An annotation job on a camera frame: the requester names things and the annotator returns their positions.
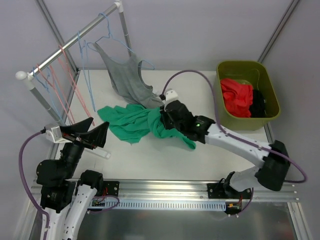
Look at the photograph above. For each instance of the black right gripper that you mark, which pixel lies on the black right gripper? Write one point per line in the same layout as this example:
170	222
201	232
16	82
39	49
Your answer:
166	120

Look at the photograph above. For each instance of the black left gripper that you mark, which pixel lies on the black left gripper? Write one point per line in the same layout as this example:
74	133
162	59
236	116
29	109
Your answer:
80	139

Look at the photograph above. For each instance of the green tank top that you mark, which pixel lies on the green tank top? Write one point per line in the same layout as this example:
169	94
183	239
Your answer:
133	122

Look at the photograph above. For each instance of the light blue wire hanger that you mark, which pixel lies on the light blue wire hanger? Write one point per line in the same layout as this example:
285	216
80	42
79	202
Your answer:
50	84

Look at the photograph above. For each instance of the grey tank top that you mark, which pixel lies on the grey tank top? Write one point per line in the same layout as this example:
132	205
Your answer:
126	80

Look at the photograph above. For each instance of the red tank top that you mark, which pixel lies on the red tank top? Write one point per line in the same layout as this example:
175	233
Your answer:
237	97

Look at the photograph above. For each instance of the black tank top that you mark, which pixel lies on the black tank top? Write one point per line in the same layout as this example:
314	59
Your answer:
258	107

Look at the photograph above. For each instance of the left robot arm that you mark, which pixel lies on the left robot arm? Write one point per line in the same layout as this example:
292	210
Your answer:
60	187

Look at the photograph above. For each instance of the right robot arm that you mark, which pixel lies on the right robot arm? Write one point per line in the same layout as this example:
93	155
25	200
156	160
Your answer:
270	164

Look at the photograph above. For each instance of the silver clothes rack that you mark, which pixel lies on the silver clothes rack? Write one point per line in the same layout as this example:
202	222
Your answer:
28	77

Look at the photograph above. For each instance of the olive green plastic basket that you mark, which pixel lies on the olive green plastic basket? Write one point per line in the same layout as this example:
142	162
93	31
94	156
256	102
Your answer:
251	73

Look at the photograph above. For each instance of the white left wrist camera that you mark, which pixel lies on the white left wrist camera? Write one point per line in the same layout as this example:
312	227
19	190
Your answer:
54	133

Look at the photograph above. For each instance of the aluminium rail with cable duct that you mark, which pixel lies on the aluminium rail with cable duct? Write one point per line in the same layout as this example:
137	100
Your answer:
155	195

